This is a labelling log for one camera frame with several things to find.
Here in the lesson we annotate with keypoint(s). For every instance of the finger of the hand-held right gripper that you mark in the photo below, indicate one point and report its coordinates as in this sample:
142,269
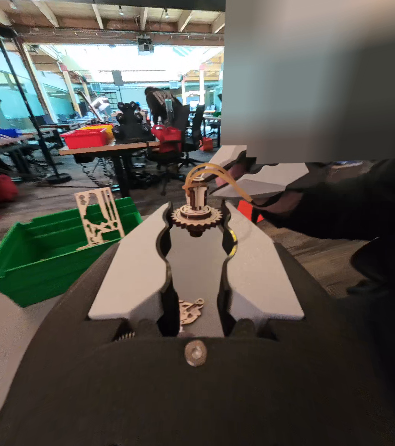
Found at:
227,155
270,179

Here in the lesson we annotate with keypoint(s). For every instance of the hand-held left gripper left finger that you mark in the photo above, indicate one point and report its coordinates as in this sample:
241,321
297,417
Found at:
131,278

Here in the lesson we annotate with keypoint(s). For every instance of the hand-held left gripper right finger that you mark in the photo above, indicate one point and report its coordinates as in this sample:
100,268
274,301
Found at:
263,278

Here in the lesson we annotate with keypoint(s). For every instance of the person's right forearm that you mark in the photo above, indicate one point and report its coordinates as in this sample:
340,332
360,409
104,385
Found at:
351,209

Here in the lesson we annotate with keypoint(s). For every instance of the flat wooden model side plate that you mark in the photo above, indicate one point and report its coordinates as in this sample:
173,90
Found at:
185,315

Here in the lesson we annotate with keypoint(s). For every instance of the wooden cutout parts sheet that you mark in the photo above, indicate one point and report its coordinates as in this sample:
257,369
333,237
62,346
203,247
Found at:
83,214

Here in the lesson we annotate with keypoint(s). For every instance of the person's right hand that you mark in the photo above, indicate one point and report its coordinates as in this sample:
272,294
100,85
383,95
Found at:
284,202

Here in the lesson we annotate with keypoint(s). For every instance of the small orange bag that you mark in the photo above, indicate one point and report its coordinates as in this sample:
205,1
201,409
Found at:
206,144

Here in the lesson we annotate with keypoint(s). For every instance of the orange traffic cone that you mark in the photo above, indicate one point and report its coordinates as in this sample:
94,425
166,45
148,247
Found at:
246,210

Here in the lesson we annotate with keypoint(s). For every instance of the black office chair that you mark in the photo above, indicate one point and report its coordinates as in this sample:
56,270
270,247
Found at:
183,122
198,122

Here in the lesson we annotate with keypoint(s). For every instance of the red bag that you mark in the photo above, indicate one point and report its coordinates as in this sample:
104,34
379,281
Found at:
0,190
168,139

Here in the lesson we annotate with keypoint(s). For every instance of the stacked green plastic bins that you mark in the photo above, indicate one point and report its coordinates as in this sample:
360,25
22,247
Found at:
44,275

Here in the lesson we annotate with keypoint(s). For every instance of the yellow plastic bin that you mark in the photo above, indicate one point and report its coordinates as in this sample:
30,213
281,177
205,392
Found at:
94,126

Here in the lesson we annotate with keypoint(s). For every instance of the white softbox light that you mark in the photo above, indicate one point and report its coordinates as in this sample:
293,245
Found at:
100,103

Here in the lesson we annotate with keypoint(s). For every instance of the red plastic bin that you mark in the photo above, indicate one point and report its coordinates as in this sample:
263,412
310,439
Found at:
86,141

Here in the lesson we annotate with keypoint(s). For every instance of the long wooden top desk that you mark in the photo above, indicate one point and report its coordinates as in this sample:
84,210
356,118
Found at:
9,141

